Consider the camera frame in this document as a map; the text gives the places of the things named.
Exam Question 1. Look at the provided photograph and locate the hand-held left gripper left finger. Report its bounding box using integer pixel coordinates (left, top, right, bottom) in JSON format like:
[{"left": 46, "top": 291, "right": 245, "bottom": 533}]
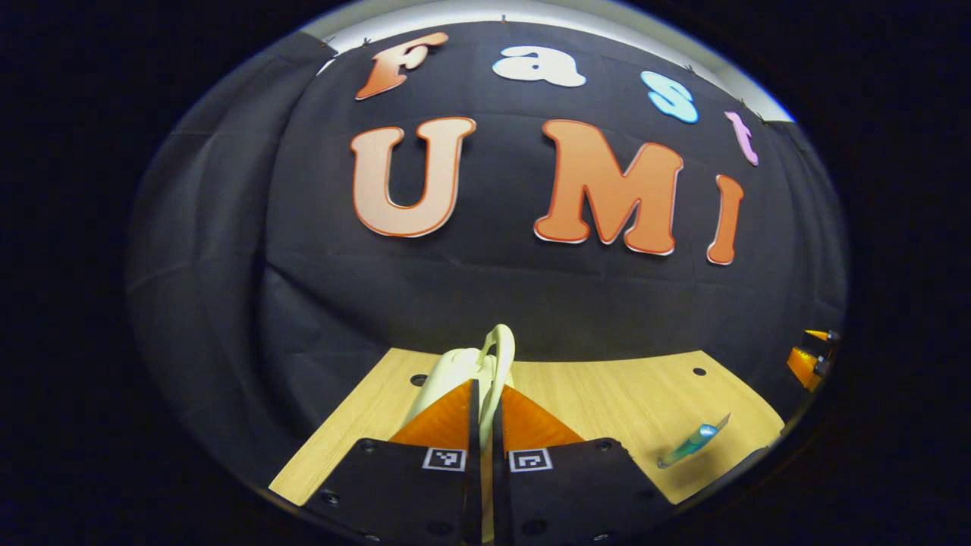
[{"left": 303, "top": 379, "right": 482, "bottom": 545}]

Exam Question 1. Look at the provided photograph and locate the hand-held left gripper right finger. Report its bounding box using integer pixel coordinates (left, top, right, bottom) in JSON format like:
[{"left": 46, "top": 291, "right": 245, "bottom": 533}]
[{"left": 492, "top": 383, "right": 676, "bottom": 545}]

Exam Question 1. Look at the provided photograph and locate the cream yellow suitcase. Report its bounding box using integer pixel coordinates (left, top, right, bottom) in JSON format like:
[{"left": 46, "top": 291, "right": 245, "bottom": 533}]
[{"left": 406, "top": 324, "right": 517, "bottom": 456}]

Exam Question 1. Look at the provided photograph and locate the blue skincare tube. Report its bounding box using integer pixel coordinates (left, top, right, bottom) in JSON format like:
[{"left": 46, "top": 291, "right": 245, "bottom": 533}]
[{"left": 657, "top": 413, "right": 731, "bottom": 469}]

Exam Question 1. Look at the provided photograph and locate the black backdrop cloth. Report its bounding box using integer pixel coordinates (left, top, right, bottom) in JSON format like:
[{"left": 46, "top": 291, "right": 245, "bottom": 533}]
[{"left": 125, "top": 19, "right": 849, "bottom": 486}]

